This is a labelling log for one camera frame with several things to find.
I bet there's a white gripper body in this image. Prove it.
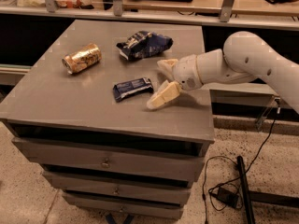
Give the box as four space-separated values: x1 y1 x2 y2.
172 55 200 91

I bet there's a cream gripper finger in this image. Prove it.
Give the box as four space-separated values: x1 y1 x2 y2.
157 59 178 78
147 80 181 110

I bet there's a blue rxbar blueberry wrapper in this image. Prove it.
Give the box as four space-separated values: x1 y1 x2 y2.
113 77 154 102

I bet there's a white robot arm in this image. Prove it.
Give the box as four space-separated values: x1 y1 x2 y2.
147 31 299 113

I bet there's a blue chip bag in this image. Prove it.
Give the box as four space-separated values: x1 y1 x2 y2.
116 31 173 61

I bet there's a top grey drawer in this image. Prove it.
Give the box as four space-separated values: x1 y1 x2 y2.
12 137 203 182

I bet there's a grey drawer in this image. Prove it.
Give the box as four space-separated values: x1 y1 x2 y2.
43 171 191 206
12 137 203 182
63 192 183 219

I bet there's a gold drink can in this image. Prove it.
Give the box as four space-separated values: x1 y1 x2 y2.
62 43 102 75

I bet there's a grey drawer cabinet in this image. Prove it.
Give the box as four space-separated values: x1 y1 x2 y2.
1 21 214 209

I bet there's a middle grey drawer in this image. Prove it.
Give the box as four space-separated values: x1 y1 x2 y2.
43 171 191 206

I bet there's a bottom grey drawer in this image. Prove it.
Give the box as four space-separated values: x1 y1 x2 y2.
63 192 183 219

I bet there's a black power adapter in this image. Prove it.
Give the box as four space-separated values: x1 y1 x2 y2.
217 188 238 208

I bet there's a black floor bar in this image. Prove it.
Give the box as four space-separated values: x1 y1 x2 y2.
237 156 255 224

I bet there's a black cable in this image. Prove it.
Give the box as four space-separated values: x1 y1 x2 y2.
201 105 281 224

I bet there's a metal railing frame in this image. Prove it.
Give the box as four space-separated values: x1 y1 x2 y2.
0 0 299 31

